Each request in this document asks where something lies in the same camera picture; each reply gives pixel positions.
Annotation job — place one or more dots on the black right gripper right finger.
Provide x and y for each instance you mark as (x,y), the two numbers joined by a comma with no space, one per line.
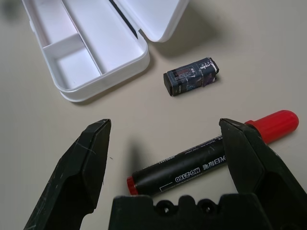
(263,163)

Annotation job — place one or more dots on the black marker with red cap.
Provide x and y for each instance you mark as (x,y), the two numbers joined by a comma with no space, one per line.
(187,167)

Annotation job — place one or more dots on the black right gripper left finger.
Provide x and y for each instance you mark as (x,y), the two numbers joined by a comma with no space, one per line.
(72,172)

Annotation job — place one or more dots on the white plastic pencil case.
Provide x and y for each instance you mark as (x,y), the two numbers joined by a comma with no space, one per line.
(79,60)

